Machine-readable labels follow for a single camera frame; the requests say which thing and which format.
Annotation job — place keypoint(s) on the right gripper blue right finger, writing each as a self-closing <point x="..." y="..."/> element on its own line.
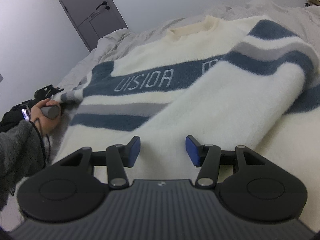
<point x="207" y="157"/>

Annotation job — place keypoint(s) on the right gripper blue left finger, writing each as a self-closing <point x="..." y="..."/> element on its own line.
<point x="118" y="157"/>

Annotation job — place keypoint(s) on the cream striped fleece sweater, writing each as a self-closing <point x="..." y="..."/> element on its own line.
<point x="187" y="99"/>

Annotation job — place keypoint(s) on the grey sleeved left forearm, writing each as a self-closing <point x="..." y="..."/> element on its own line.
<point x="22" y="155"/>

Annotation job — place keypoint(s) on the person's left hand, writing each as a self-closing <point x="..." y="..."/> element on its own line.
<point x="42" y="123"/>

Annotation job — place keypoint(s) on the grey door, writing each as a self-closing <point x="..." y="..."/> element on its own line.
<point x="92" y="24"/>

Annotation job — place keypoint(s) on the grey bed sheet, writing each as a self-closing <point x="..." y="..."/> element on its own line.
<point x="120" y="42"/>

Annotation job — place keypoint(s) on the black door handle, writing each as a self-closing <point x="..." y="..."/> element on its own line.
<point x="104" y="5"/>

